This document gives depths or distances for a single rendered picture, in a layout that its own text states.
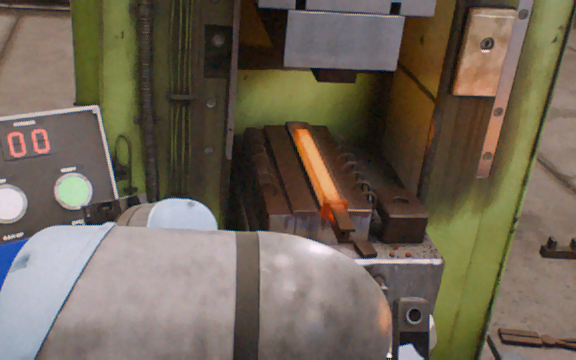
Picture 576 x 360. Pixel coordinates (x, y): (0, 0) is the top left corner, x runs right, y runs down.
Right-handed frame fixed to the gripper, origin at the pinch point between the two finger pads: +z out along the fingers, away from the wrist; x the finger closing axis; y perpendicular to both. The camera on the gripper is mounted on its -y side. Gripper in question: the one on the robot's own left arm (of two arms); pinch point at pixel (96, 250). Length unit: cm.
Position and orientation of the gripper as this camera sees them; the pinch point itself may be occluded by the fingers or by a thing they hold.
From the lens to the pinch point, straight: 112.0
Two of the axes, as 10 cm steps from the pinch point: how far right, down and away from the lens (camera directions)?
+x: -8.3, 1.9, -5.3
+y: -2.0, -9.8, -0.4
